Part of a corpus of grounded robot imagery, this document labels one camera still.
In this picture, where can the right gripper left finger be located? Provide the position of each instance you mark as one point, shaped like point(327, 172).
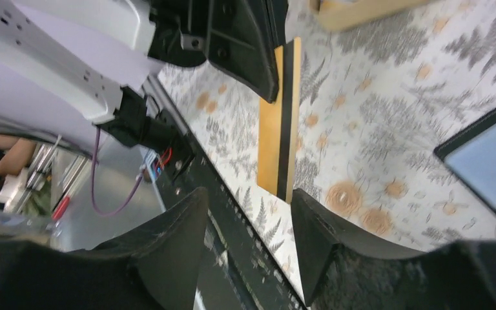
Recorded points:
point(153, 266)

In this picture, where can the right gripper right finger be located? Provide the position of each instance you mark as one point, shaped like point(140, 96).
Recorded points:
point(343, 266)

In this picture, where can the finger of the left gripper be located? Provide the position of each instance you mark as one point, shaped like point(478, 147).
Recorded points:
point(240, 44)

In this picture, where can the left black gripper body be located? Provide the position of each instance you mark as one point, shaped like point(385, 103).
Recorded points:
point(180, 36)

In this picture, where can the black card holder wallet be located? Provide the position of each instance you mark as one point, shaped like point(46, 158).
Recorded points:
point(471, 156)

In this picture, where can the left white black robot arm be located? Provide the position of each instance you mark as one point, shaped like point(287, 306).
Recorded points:
point(110, 105)

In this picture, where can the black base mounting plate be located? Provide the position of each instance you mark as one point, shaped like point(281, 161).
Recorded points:
point(238, 271)

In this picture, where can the beige oval tray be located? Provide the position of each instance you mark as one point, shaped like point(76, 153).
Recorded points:
point(342, 15)

